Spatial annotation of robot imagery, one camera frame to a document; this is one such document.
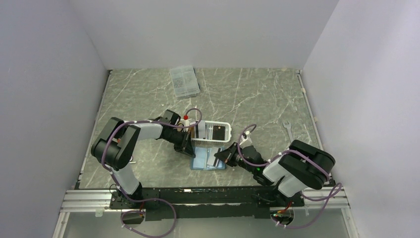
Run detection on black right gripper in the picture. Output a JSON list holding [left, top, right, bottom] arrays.
[[214, 142, 256, 174]]

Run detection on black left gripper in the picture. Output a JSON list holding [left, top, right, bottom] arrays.
[[164, 129, 195, 158]]

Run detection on white striped credit card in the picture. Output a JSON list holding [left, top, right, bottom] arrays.
[[206, 147, 223, 170]]

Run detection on blue card holder wallet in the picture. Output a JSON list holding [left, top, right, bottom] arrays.
[[190, 147, 226, 171]]

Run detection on white plastic basket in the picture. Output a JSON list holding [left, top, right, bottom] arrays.
[[192, 120, 232, 143]]

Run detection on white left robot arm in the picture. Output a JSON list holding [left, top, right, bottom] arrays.
[[91, 110, 195, 208]]

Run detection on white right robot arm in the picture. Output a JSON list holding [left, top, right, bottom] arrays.
[[214, 140, 336, 206]]

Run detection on black credit card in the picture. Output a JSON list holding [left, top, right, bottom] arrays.
[[212, 125, 230, 142]]

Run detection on clear plastic screw box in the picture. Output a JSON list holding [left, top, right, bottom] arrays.
[[169, 65, 200, 99]]

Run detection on chrome open-end wrench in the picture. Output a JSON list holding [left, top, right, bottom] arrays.
[[283, 121, 294, 142]]

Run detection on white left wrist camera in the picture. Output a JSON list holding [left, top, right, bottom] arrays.
[[180, 115, 197, 134]]

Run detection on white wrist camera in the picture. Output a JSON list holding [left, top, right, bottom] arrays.
[[238, 130, 252, 148], [180, 115, 197, 134]]

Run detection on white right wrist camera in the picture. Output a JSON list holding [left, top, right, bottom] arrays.
[[238, 130, 252, 148]]

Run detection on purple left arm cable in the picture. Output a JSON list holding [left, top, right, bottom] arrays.
[[101, 108, 203, 237]]

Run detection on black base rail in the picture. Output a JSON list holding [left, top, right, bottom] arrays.
[[109, 186, 305, 221]]

